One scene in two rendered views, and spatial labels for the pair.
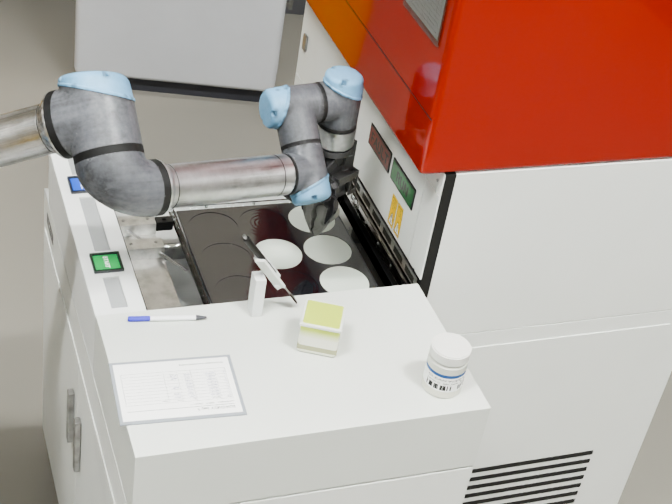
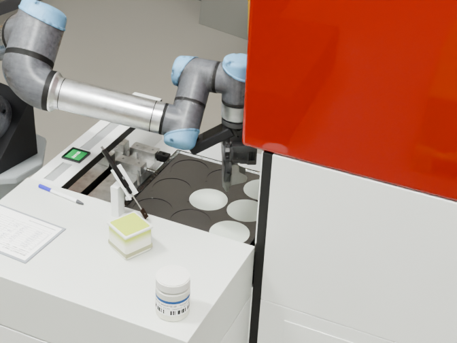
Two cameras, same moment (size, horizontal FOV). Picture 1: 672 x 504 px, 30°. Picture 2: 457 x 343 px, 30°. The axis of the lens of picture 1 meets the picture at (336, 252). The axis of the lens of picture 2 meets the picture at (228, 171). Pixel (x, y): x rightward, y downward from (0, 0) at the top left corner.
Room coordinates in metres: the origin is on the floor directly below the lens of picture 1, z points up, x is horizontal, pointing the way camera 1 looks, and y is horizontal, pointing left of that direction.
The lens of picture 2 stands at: (0.84, -1.27, 2.15)
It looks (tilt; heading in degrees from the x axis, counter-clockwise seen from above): 32 degrees down; 47
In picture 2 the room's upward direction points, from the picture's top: 3 degrees clockwise
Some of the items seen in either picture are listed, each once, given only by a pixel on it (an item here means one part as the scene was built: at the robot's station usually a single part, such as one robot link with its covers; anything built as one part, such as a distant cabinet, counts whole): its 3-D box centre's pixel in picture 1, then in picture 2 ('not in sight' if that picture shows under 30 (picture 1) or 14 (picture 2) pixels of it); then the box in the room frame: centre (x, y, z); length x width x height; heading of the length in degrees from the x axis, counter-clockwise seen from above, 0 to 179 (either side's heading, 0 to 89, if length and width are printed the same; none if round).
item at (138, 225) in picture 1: (135, 225); (145, 151); (2.06, 0.42, 0.89); 0.08 x 0.03 x 0.03; 115
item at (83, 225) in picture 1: (93, 252); (101, 156); (1.95, 0.47, 0.89); 0.55 x 0.09 x 0.14; 25
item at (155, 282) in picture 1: (150, 284); (117, 187); (1.92, 0.35, 0.87); 0.36 x 0.08 x 0.03; 25
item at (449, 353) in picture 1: (446, 365); (173, 293); (1.66, -0.22, 1.01); 0.07 x 0.07 x 0.10
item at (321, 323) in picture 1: (321, 328); (130, 235); (1.72, 0.00, 1.00); 0.07 x 0.07 x 0.07; 89
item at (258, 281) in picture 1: (267, 282); (123, 192); (1.78, 0.11, 1.03); 0.06 x 0.04 x 0.13; 115
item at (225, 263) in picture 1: (277, 254); (208, 200); (2.05, 0.12, 0.90); 0.34 x 0.34 x 0.01; 25
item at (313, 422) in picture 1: (286, 391); (98, 274); (1.66, 0.04, 0.89); 0.62 x 0.35 x 0.14; 115
